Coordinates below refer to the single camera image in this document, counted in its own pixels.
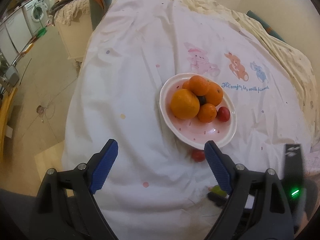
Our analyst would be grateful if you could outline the red cherry tomato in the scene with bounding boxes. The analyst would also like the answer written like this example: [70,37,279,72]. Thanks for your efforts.
[191,150,206,163]
[217,106,231,122]

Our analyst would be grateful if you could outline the small tangerine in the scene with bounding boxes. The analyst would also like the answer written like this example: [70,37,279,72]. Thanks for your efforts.
[197,103,217,123]
[182,80,191,90]

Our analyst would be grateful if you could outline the medium orange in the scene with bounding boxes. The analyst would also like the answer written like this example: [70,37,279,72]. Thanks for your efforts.
[204,82,223,107]

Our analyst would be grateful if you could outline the dark grape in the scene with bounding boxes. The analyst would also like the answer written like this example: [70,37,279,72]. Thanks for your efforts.
[197,96,207,106]
[207,192,227,207]

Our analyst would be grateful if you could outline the large orange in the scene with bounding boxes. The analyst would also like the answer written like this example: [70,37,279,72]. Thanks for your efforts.
[170,89,200,120]

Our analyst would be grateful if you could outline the green lime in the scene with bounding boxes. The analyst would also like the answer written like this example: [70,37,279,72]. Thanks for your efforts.
[210,185,228,198]

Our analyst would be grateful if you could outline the pink strawberry ceramic plate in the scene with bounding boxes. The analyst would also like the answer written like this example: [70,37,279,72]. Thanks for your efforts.
[159,73,237,150]

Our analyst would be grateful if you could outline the cream wooden nightstand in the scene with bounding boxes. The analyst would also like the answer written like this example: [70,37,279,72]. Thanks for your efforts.
[53,0,93,68]

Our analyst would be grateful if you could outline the white washing machine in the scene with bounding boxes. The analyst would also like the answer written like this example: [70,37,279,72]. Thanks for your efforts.
[22,0,48,37]

